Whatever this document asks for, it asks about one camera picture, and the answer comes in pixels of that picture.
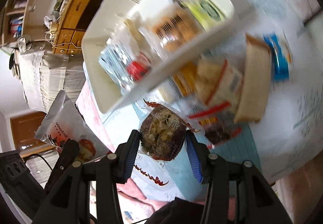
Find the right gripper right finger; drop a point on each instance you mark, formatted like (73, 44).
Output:
(198, 155)

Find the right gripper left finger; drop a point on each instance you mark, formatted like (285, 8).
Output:
(126, 154)

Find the light blue snack bag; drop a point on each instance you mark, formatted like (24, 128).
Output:
(233, 142)

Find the round oat cookie packet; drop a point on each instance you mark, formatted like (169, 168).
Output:
(161, 160)

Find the white red snack bag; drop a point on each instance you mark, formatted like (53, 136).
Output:
(63, 122)

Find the sandwich bread packet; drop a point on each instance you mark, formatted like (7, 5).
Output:
(256, 83)

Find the brown wooden door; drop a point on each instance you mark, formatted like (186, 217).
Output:
(24, 129)

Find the lace covered piano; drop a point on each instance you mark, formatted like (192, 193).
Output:
(43, 74)

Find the blue biscuit packet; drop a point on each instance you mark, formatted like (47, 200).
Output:
(281, 55)

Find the green snack packet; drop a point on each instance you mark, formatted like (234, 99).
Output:
(204, 11)

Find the white plastic storage bin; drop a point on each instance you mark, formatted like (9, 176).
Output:
(131, 46)

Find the floral blue tablecloth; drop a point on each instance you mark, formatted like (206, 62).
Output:
(238, 74)

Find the wooden desk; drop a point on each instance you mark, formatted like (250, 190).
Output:
(72, 24)

